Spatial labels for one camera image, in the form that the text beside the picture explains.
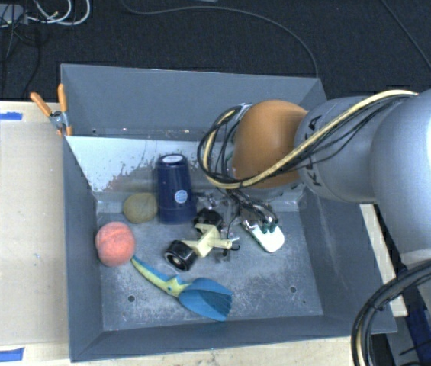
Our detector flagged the tan toy potato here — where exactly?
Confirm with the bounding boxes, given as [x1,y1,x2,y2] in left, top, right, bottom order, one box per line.
[122,192,159,224]

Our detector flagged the dark blue cup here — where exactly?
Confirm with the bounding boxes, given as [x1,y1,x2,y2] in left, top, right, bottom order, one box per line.
[155,153,198,224]

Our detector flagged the pale wood board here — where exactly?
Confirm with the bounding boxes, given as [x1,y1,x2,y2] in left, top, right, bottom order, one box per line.
[0,120,70,346]

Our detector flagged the blue and yellow toy fish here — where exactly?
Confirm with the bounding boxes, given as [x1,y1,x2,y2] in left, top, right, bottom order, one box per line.
[130,255,234,323]

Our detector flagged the orange-pink toy peach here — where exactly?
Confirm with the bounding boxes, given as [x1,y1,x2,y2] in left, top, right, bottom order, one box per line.
[95,221,137,268]

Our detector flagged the yellow toy axle black wheels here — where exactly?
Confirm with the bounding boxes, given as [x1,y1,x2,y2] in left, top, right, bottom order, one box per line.
[164,207,241,272]

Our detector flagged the grey metal bin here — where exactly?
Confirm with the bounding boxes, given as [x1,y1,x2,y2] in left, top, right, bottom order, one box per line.
[59,63,398,362]

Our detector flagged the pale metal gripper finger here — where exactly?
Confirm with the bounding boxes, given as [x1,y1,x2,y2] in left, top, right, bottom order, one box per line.
[242,219,278,243]
[255,233,286,253]

